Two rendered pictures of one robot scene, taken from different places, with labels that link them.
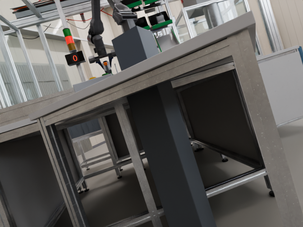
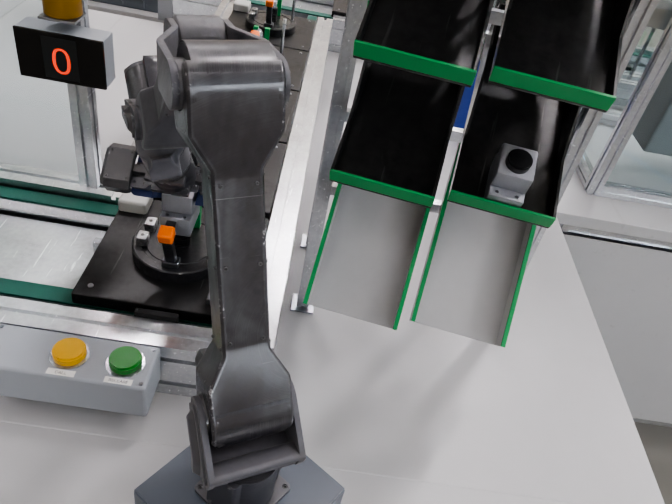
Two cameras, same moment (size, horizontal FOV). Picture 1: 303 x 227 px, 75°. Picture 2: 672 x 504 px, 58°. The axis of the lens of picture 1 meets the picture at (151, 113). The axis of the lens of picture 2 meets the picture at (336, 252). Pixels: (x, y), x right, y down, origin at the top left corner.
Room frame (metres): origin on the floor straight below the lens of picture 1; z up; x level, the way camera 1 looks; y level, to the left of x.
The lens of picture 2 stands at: (0.61, -0.07, 1.60)
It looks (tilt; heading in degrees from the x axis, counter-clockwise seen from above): 39 degrees down; 2
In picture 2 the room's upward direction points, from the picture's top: 12 degrees clockwise
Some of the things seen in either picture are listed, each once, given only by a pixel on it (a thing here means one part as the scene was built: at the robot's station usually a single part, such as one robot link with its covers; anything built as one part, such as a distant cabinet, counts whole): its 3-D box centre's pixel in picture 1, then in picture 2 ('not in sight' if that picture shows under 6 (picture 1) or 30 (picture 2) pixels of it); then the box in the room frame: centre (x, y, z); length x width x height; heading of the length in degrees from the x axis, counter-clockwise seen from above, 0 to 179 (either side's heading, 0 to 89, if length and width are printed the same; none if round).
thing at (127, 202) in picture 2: not in sight; (136, 204); (1.38, 0.29, 0.97); 0.05 x 0.05 x 0.04; 6
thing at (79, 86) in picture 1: (94, 85); (72, 369); (1.07, 0.24, 0.93); 0.21 x 0.07 x 0.06; 96
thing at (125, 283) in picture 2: not in sight; (180, 256); (1.29, 0.18, 0.96); 0.24 x 0.24 x 0.02; 6
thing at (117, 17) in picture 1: (125, 16); (244, 431); (0.90, -0.02, 1.15); 0.09 x 0.07 x 0.06; 123
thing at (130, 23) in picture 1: (130, 29); (246, 470); (0.90, -0.03, 1.09); 0.07 x 0.07 x 0.06; 60
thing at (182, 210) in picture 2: (107, 66); (182, 198); (1.30, 0.18, 1.06); 0.08 x 0.04 x 0.07; 7
